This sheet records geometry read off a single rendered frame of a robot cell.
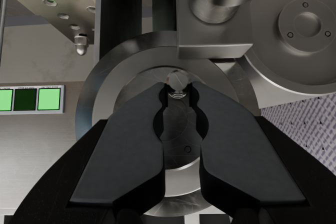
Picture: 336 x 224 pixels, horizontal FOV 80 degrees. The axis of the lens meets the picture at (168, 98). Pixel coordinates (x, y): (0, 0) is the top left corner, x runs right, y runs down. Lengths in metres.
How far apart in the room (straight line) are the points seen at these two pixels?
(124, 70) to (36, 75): 2.42
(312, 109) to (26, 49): 2.66
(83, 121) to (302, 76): 0.18
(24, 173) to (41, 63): 2.04
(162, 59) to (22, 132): 0.50
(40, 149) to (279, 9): 0.55
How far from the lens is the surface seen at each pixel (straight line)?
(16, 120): 0.62
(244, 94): 0.17
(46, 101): 0.58
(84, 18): 0.49
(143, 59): 0.17
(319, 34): 0.21
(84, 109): 0.18
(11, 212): 0.66
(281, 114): 0.37
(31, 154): 0.60
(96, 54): 0.19
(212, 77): 0.16
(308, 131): 0.32
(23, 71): 2.68
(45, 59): 2.57
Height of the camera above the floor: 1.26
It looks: 8 degrees down
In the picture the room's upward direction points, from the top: 179 degrees clockwise
